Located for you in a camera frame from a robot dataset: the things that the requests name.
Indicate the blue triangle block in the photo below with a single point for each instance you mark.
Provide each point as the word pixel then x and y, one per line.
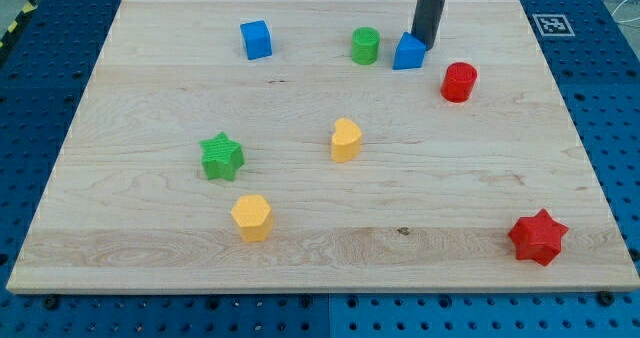
pixel 410 53

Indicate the yellow crescent block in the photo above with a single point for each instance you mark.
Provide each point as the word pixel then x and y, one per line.
pixel 345 141

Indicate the light wooden board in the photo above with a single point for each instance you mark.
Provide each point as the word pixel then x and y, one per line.
pixel 426 206

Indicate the yellow hexagon block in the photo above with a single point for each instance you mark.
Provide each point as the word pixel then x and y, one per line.
pixel 253 217

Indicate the green star block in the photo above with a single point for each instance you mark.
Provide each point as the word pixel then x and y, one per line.
pixel 221 157

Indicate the green cylinder block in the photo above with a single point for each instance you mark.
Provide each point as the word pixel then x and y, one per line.
pixel 365 45

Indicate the blue cube block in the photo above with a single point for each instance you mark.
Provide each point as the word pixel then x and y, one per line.
pixel 257 39

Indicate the red cylinder block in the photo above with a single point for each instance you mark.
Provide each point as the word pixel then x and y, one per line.
pixel 459 81

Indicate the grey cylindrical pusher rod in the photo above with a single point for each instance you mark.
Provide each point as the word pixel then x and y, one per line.
pixel 426 21

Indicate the red star block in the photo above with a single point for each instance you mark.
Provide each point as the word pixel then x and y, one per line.
pixel 538 238

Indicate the white fiducial marker tag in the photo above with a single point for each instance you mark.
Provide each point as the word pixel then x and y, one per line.
pixel 550 25

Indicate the yellow black hazard tape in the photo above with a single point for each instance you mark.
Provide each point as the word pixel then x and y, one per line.
pixel 18 25

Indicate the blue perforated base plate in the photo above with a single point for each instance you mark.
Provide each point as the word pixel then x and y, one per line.
pixel 41 85

